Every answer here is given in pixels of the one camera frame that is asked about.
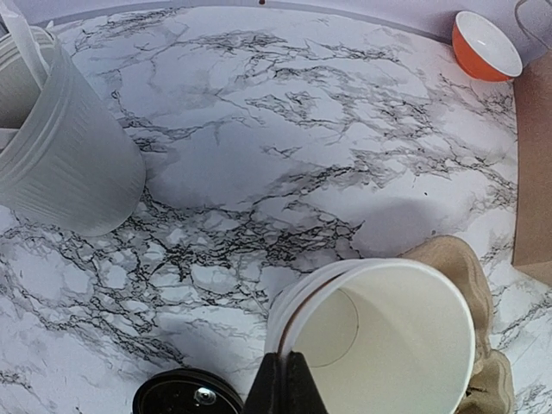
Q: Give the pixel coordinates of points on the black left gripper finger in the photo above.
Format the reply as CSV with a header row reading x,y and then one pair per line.
x,y
284,385

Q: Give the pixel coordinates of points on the white paper coffee cup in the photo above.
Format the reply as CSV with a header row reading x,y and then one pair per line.
x,y
388,336

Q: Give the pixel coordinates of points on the black lid stack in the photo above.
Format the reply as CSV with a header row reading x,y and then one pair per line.
x,y
186,391

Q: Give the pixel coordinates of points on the brown cardboard cup carrier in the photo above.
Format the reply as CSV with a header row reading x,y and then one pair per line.
x,y
490,388

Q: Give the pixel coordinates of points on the brown paper bag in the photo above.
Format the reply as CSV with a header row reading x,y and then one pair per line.
x,y
532,244

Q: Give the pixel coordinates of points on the white ribbed canister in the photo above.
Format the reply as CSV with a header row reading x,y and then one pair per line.
x,y
70,164

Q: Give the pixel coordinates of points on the orange white bowl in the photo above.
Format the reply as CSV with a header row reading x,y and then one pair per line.
x,y
482,50

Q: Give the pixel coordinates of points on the white wrapped stir stick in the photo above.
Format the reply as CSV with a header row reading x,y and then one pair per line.
x,y
26,44

